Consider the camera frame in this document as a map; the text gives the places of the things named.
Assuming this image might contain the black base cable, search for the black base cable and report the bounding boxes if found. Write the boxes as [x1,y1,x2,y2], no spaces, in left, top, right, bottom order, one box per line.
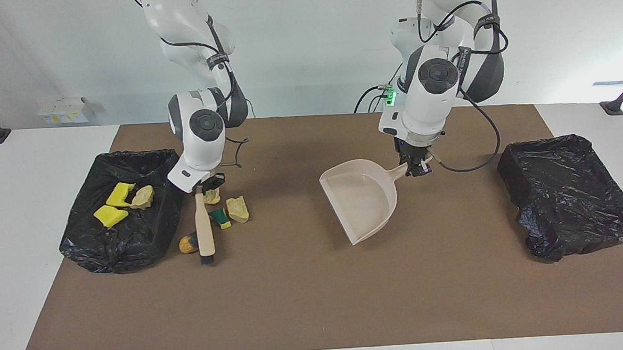
[353,69,407,113]

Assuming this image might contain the brown table mat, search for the brown table mat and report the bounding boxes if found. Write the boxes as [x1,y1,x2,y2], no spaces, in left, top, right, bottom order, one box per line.
[7,99,623,350]

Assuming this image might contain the orange sponge piece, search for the orange sponge piece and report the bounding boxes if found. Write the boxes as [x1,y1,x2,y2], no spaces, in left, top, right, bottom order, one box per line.
[178,232,200,255]

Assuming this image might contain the beige plastic dustpan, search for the beige plastic dustpan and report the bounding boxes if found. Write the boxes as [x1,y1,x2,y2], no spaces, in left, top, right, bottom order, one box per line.
[318,155,438,247]

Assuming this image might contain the bin with black bag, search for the bin with black bag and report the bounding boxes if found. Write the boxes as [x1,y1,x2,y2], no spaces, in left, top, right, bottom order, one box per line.
[54,147,194,277]
[496,132,623,265]

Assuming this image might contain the green and yellow sponge piece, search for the green and yellow sponge piece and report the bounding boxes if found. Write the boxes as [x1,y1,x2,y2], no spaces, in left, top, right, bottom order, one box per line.
[209,207,233,230]

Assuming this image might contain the white cardboard box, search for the white cardboard box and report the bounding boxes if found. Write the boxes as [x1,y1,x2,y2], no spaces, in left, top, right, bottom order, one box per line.
[36,96,91,126]

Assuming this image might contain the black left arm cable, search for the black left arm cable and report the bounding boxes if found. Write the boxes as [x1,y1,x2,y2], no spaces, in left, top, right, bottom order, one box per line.
[417,0,515,175]

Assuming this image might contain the beige hand brush black bristles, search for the beige hand brush black bristles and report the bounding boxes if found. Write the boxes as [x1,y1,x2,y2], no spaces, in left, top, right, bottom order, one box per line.
[193,185,217,266]

